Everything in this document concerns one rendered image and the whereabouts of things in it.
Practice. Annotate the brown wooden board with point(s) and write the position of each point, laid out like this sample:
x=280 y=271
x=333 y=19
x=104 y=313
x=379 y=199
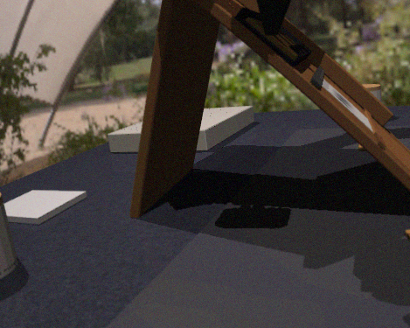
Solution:
x=181 y=66

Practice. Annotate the orange tile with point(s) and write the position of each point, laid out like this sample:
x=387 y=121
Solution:
x=284 y=39
x=285 y=36

